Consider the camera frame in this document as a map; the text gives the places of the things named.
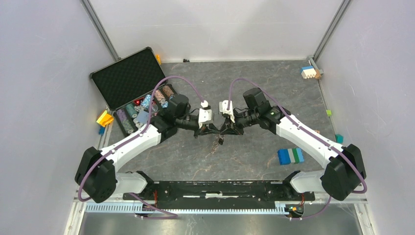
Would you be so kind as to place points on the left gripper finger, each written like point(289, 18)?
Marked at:
point(214, 128)
point(208, 132)

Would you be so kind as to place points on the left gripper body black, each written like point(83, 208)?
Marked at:
point(200, 129)

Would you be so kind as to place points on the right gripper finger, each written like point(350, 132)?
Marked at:
point(232, 132)
point(226, 126)

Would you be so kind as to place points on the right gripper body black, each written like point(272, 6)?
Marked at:
point(240, 123)

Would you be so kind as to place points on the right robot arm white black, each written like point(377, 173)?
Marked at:
point(343, 169)

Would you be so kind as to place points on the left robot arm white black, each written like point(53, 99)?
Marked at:
point(98, 173)

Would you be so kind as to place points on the blue green white block stack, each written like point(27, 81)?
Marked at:
point(290, 156)

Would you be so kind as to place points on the orange yellow block behind case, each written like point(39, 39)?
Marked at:
point(158, 59)

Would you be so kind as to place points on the black poker chip case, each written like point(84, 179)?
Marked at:
point(131, 85)

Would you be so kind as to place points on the blue white tan block stack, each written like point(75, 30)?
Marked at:
point(310, 72)

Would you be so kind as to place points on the small blue block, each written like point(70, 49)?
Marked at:
point(101, 130)

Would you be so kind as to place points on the teal cube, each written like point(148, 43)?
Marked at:
point(339, 138)

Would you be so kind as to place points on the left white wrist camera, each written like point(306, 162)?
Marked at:
point(205, 115)

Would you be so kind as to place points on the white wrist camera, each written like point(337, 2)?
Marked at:
point(205, 115)
point(226, 110)

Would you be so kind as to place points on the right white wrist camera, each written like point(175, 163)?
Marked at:
point(226, 110)

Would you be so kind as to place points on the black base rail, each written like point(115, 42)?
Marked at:
point(206, 195)

